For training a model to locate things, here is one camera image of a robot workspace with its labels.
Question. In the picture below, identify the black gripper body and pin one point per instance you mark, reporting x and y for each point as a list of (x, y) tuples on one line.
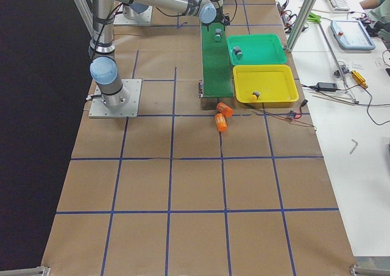
[(218, 32)]

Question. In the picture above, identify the green mushroom push button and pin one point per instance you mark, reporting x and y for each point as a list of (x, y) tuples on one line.
[(238, 52), (218, 35)]

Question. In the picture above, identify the yellow mushroom push button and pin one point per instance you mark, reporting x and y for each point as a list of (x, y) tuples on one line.
[(255, 96)]

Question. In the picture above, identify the orange cylinder with white numbers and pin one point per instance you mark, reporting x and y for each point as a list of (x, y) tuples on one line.
[(221, 123)]

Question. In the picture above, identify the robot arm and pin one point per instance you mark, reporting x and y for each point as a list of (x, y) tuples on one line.
[(103, 66)]

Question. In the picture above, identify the green plastic tray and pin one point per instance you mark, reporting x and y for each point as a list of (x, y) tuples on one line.
[(258, 49)]

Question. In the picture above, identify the green conveyor belt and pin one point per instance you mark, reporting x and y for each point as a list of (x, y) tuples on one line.
[(216, 68)]

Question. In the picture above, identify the yellow plastic tray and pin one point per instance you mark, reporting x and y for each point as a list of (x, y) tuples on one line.
[(275, 83)]

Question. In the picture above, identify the small motor controller board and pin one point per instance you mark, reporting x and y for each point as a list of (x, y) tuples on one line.
[(292, 115)]

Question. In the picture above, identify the black power adapter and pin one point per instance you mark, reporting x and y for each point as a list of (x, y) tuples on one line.
[(327, 86)]

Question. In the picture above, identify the teach pendant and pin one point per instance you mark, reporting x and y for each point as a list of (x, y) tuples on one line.
[(351, 35)]

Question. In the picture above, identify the gold resistor block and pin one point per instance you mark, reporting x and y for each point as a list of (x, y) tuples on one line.
[(359, 79)]

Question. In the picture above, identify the allen key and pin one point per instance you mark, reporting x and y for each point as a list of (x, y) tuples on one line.
[(355, 145)]

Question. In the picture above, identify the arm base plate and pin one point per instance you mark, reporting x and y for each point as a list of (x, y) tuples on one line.
[(129, 17), (124, 104)]

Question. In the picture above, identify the aluminium frame post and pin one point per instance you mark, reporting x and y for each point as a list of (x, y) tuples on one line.
[(299, 24)]

